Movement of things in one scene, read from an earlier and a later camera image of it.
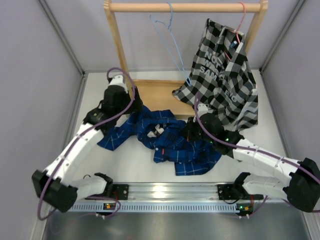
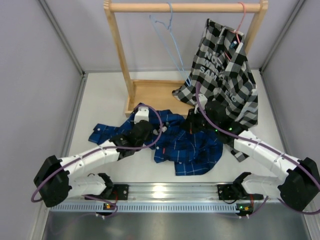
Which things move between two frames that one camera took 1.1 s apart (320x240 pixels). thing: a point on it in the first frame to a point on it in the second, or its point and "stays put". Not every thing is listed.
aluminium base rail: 178,193 stays put
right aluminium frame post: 299,4 stays put
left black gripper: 136,105 to 147,138
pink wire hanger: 241,22 stays put
